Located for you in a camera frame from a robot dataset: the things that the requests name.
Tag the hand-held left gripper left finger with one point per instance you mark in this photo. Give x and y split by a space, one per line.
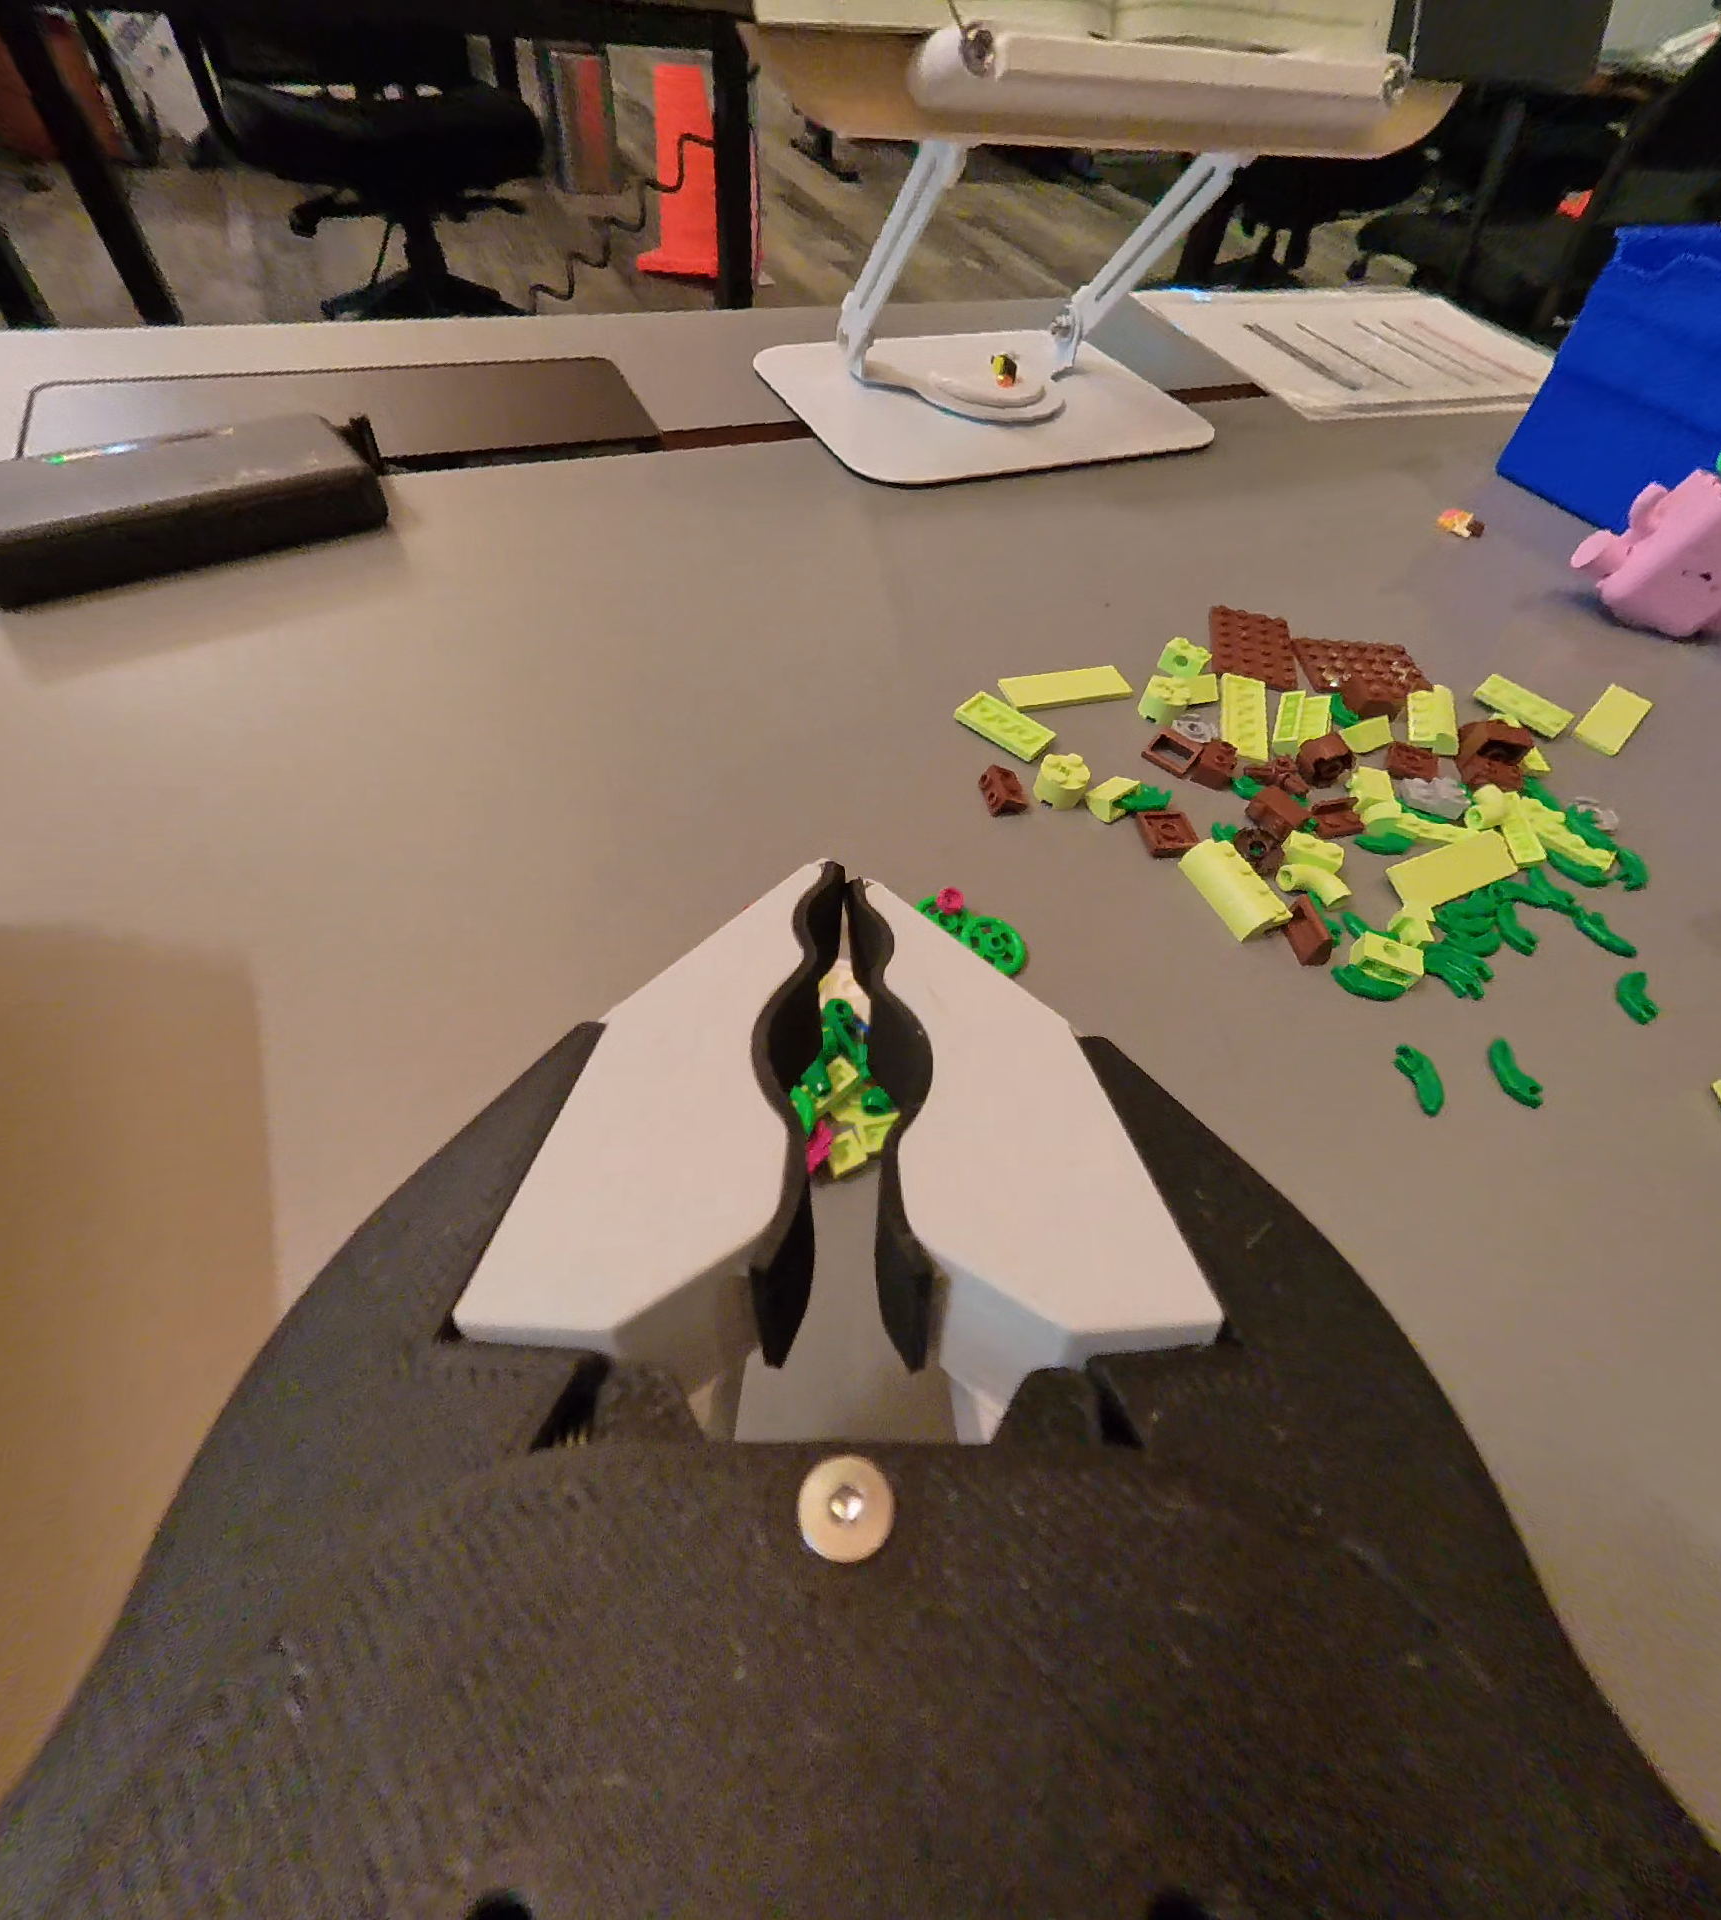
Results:
606 1200

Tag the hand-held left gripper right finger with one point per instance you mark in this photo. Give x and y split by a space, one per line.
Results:
1071 1200

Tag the heap of small brick parts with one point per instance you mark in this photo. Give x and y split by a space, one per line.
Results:
837 1072

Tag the pile of mixed toy bricks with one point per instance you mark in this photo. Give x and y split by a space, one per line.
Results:
1296 781

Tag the green spoked wheel piece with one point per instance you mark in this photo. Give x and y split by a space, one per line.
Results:
943 918
999 944

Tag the green curved leaf piece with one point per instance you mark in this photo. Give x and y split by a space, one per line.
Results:
1637 999
1513 1072
1418 1077

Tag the lime smooth tile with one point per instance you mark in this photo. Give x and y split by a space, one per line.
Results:
1613 721

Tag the small orange brick piece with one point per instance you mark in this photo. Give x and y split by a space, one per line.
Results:
1459 522

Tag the white lamp stand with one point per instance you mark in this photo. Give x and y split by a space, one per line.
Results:
982 421

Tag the black flat bar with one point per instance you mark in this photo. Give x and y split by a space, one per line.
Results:
155 511

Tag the pink brick pot figure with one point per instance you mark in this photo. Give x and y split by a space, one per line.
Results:
1669 563

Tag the white printed card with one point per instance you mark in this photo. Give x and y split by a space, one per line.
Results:
1340 352

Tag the orange floor sign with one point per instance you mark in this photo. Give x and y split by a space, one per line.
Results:
687 180

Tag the blue plastic bin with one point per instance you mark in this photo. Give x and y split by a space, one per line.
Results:
1669 344

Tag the black office chair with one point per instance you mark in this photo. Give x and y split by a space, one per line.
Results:
381 135

